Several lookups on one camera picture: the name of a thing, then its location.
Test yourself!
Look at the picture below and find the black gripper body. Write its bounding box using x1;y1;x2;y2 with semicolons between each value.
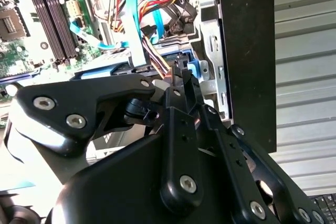
4;119;237;224

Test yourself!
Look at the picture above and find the long blue data wire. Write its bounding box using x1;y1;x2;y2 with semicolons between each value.
124;0;166;67

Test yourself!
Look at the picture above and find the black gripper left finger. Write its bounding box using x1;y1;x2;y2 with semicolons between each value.
15;62;204;208

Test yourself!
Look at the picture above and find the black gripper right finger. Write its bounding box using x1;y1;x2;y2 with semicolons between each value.
182;69;329;224

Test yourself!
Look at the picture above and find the orange red power wire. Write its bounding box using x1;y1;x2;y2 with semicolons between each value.
136;0;178;78

